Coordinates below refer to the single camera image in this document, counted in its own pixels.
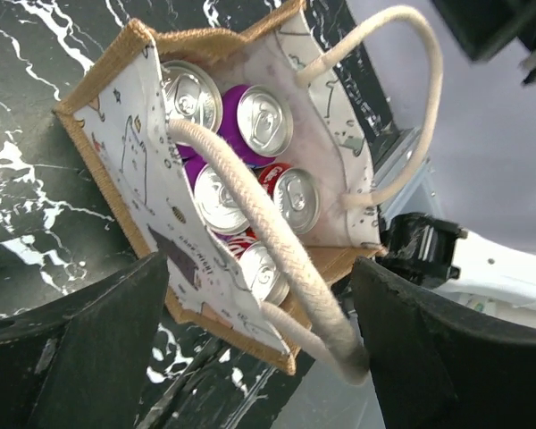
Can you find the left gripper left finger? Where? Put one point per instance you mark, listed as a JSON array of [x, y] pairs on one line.
[[80, 361]]

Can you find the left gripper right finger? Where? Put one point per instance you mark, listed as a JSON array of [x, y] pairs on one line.
[[438, 364]]

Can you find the red cola can front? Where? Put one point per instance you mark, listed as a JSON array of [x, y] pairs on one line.
[[262, 277]]

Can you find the red cola can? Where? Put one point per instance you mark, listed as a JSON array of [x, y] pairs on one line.
[[294, 191], [262, 277]]

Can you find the canvas tote bag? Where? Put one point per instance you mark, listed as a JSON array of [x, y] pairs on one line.
[[116, 119]]

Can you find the purple soda can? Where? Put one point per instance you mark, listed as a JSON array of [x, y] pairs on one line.
[[213, 200], [190, 94], [257, 123]]

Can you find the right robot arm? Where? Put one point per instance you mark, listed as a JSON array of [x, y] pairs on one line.
[[461, 265]]

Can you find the purple soda can back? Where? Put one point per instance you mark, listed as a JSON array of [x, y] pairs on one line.
[[257, 123]]

